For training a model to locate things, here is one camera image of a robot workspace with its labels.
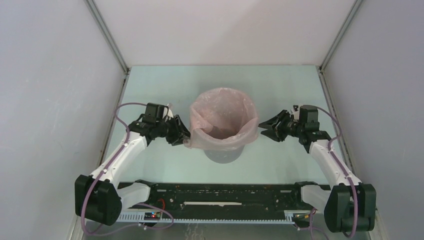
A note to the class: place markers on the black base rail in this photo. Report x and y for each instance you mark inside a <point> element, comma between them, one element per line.
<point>227,201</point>

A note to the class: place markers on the right aluminium frame post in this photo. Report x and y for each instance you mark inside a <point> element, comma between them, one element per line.
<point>357,4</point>

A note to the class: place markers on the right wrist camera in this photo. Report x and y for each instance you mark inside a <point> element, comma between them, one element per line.
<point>295,112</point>

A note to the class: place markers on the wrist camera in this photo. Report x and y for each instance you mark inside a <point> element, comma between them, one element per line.
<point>168,114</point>
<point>295,112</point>

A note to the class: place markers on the small circuit board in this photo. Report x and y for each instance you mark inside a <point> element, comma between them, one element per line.
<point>150,216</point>

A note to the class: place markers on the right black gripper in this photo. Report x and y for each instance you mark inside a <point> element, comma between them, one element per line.
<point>276,134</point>

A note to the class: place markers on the pink plastic trash bag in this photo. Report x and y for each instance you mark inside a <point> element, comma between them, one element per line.
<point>222,119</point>

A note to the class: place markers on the aluminium frame post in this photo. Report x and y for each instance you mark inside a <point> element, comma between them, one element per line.
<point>357,4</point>
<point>105,31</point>

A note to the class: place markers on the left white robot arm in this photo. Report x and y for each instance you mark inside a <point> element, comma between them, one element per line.
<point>97,195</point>

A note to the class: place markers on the white toothed cable tray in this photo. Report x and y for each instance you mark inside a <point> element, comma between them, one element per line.
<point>138,217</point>

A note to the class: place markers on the left aluminium frame post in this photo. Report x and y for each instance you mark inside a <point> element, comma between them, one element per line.
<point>105,31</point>

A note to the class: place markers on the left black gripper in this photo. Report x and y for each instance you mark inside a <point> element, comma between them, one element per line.
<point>181,133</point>

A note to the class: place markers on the grey round trash bin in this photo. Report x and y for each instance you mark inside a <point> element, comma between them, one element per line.
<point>224,156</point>

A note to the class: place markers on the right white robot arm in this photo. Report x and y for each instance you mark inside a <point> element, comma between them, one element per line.
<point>350,205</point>

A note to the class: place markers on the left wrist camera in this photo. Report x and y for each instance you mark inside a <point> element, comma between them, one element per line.
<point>168,114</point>

